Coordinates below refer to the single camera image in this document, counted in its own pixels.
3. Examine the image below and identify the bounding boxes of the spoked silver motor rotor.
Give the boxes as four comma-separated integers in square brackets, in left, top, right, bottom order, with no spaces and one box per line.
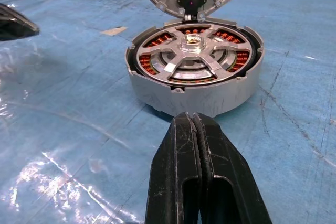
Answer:
[135,23,256,88]

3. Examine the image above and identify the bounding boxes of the small tan tape scrap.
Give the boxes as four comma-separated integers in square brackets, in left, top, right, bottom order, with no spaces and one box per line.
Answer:
[99,26,129,37]

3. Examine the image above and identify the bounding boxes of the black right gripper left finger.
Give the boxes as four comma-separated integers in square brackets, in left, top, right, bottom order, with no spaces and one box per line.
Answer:
[145,111,205,224]

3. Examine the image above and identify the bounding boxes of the silver motor housing copper windings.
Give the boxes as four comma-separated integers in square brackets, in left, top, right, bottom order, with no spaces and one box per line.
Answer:
[125,16,265,119]

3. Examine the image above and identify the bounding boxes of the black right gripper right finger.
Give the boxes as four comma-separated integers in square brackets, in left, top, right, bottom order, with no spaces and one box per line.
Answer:
[192,112,272,224]

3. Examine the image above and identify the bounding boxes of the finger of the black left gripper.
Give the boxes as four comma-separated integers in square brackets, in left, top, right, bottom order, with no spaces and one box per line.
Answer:
[0,3,40,42]

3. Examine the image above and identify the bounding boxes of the blue plastic table sheet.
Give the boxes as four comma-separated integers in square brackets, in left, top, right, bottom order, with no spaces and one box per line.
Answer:
[0,0,336,224]

